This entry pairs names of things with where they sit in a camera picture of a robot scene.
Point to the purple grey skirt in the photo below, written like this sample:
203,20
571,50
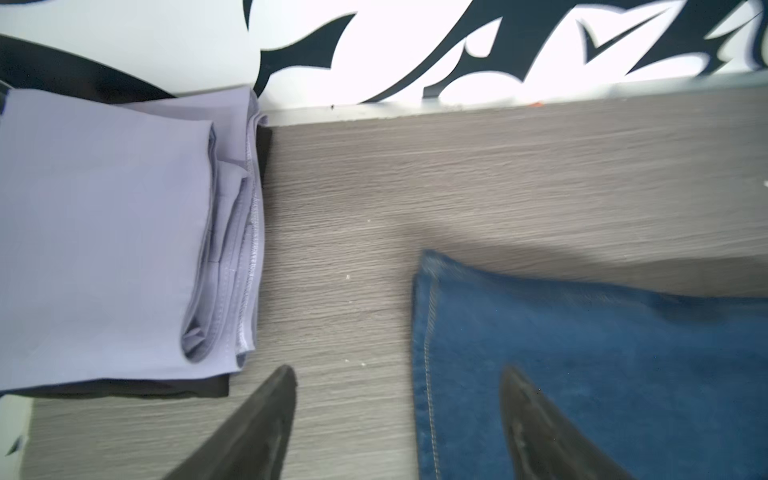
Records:
120,240

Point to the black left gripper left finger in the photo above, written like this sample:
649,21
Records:
252,443

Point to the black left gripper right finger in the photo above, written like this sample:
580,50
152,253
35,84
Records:
542,442

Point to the black skirt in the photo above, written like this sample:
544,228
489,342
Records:
150,387

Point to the dark navy garment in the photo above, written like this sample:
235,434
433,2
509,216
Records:
668,386

